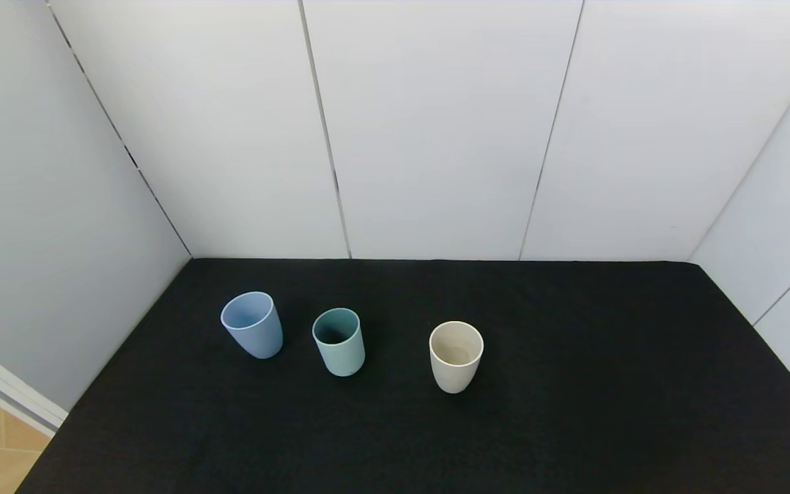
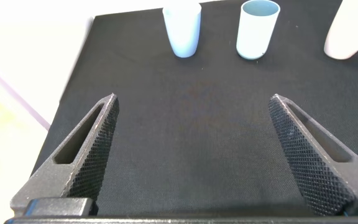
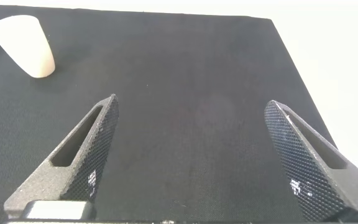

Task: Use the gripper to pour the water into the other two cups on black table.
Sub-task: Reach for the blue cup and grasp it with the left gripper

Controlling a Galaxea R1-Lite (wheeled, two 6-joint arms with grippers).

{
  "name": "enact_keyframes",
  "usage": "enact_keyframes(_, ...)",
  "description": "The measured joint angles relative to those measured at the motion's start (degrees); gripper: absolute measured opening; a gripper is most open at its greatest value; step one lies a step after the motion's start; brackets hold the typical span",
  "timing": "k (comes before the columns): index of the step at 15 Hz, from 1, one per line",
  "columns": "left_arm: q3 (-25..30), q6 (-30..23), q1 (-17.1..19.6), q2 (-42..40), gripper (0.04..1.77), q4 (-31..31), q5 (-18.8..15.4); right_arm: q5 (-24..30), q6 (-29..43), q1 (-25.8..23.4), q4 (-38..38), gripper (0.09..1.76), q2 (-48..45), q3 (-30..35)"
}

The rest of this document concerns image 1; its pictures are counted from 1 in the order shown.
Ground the blue plastic cup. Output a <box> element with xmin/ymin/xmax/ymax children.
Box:
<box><xmin>221</xmin><ymin>292</ymin><xmax>284</xmax><ymax>360</ymax></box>

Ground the teal plastic cup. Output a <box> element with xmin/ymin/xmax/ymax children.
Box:
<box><xmin>312</xmin><ymin>307</ymin><xmax>366</xmax><ymax>377</ymax></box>

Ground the beige plastic cup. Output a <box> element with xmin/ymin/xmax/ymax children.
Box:
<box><xmin>429</xmin><ymin>320</ymin><xmax>485</xmax><ymax>395</ymax></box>

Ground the black table cloth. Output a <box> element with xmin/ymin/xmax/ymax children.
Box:
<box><xmin>14</xmin><ymin>258</ymin><xmax>790</xmax><ymax>494</ymax></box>

